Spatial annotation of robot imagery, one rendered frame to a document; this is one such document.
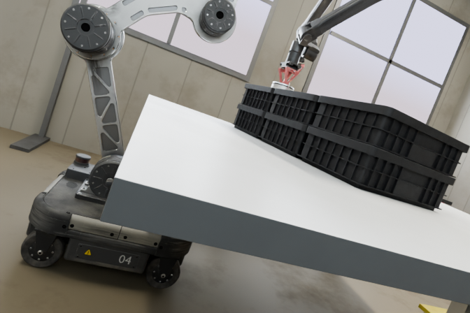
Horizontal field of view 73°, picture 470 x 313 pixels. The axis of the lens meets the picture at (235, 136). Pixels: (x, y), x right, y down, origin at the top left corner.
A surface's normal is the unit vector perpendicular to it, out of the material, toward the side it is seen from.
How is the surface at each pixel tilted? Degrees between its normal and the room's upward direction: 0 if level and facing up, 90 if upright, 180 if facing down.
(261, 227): 90
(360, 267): 90
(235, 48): 90
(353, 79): 90
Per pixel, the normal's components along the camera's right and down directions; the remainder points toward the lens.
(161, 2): 0.24, 0.17
